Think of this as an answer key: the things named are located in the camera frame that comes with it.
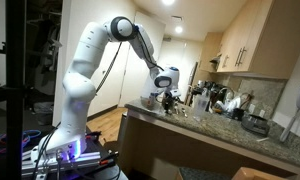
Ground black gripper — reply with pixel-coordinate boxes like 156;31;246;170
160;90;178;115

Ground metal robot mounting plate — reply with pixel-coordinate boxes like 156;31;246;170
21;148;120;180

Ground clear plastic cup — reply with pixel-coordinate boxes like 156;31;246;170
193;94;211;123

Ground white door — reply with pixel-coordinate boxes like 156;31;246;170
118;11;166;108

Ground light wood counter cabinet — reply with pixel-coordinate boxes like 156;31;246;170
118;99;300;180

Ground blue coiled cable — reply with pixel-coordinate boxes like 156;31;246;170
0;129;43;158

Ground metal spoon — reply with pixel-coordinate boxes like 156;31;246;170
180;105;189;119

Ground white paper towel roll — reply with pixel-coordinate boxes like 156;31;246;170
141;77;158;100

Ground black coffee maker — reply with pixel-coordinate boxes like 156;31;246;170
189;79;212;107

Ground dish rack with dishes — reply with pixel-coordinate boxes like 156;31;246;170
213;87;255;118

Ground black round pot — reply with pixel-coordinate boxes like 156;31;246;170
241;114;271;137

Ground black metal frame post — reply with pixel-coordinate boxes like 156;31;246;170
4;0;28;180

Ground light wood upper cabinets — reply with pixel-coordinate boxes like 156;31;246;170
199;0;300;81

